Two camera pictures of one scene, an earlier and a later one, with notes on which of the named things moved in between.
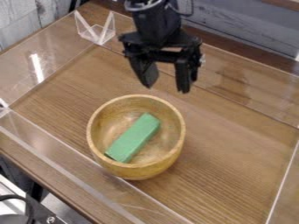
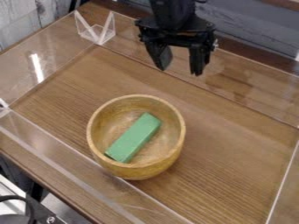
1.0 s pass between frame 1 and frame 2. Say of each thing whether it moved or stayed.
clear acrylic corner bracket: stayed
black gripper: moved
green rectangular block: stayed
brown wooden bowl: stayed
